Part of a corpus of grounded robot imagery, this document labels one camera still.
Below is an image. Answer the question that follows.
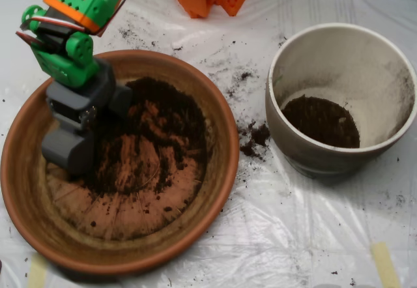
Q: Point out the dark soil pile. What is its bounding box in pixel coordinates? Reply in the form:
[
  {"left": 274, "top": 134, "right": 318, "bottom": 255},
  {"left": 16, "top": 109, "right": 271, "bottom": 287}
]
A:
[{"left": 73, "top": 76, "right": 209, "bottom": 204}]

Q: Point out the dark soil heap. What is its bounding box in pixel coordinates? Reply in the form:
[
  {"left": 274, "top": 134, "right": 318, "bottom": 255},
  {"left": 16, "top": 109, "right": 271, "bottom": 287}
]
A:
[{"left": 280, "top": 95, "right": 360, "bottom": 149}]

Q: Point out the terracotta clay saucer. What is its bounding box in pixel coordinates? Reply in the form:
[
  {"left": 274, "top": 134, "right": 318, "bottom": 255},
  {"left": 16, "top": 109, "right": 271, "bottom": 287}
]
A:
[{"left": 0, "top": 49, "right": 240, "bottom": 276}]

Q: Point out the spilled soil patch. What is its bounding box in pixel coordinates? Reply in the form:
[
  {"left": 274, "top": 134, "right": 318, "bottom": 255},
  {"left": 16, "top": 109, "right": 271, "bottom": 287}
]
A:
[{"left": 239, "top": 121, "right": 273, "bottom": 162}]

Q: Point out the white ceramic plant pot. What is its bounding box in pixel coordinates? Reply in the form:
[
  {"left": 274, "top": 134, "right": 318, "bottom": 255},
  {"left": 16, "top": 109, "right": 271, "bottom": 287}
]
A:
[{"left": 265, "top": 23, "right": 417, "bottom": 180}]

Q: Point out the beige masking tape strip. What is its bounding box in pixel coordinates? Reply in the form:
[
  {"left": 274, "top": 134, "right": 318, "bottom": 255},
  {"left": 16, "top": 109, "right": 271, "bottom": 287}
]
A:
[
  {"left": 371, "top": 241, "right": 401, "bottom": 288},
  {"left": 27, "top": 253, "right": 49, "bottom": 288}
]

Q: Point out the clear plastic cover sheet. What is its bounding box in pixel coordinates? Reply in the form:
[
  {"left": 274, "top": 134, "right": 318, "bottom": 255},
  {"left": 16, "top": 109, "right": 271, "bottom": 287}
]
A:
[{"left": 0, "top": 0, "right": 417, "bottom": 288}]

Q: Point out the red white servo cable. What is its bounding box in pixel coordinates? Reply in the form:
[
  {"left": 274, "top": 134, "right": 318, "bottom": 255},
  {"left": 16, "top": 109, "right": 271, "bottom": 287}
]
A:
[
  {"left": 15, "top": 31, "right": 45, "bottom": 47},
  {"left": 19, "top": 0, "right": 139, "bottom": 38}
]

